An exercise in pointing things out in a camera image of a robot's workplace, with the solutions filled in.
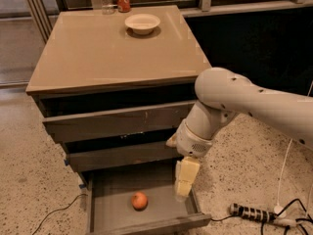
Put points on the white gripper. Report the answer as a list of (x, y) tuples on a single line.
[(193, 142)]

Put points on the orange fruit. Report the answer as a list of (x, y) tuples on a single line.
[(139, 201)]

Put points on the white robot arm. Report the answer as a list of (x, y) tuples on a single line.
[(222, 94)]

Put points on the grey top drawer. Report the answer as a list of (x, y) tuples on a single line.
[(111, 123)]

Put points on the grey open bottom drawer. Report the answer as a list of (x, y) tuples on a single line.
[(110, 211)]

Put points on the grey middle drawer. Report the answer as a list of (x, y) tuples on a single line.
[(127, 155)]

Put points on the grey drawer cabinet beige top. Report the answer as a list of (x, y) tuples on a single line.
[(94, 62)]

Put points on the black white power strip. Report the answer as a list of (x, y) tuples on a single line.
[(251, 213)]

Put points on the white paper bowl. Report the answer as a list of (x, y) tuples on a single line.
[(142, 24)]

